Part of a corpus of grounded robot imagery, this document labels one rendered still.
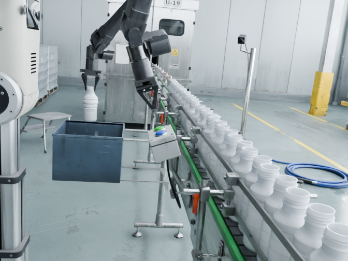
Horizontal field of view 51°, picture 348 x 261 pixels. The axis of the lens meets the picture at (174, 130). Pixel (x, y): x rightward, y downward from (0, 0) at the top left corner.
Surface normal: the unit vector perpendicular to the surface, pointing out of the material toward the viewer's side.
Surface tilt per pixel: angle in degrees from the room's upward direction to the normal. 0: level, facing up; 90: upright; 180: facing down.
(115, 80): 90
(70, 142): 90
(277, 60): 90
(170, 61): 90
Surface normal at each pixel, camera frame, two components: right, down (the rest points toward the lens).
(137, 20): 0.24, 0.59
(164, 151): 0.11, 0.23
